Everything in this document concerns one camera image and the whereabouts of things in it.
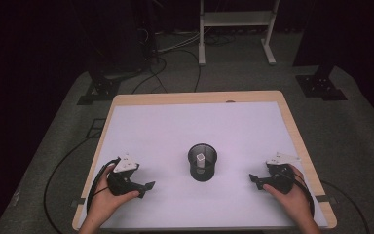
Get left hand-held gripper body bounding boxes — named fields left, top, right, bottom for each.
left=106, top=153, right=143, bottom=197

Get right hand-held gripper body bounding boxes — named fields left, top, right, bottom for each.
left=258, top=151, right=302, bottom=195

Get black mesh pen holder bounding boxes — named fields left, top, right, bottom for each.
left=187, top=142, right=218, bottom=182

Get person's right hand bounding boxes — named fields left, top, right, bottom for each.
left=262, top=163, right=316, bottom=225

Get person's left hand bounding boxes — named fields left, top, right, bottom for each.
left=83, top=163, right=141, bottom=229

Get black tape strip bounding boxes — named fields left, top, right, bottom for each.
left=69, top=197, right=88, bottom=209
left=315, top=194, right=338, bottom=205

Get white table mat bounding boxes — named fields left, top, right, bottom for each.
left=77, top=101, right=329, bottom=230

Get black stand base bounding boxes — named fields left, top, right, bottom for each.
left=294, top=63, right=349, bottom=102
left=76, top=68, right=122, bottom=106

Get wooden table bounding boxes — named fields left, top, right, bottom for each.
left=71, top=90, right=338, bottom=232

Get white metal stand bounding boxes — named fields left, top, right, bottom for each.
left=198, top=0, right=281, bottom=67

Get left hand-held gripper cable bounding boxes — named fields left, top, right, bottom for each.
left=86, top=157, right=121, bottom=215

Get hand-held gripper cable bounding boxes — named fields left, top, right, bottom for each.
left=291, top=170, right=317, bottom=217
left=86, top=157, right=121, bottom=215

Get right hand-held gripper cable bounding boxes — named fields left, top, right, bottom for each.
left=291, top=170, right=317, bottom=217

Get black floor cable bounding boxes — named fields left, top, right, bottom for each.
left=43, top=137, right=94, bottom=234
left=173, top=48, right=203, bottom=94
left=131, top=56, right=168, bottom=96
left=320, top=179, right=371, bottom=234

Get white floor cables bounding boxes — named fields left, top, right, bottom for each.
left=155, top=31, right=203, bottom=55

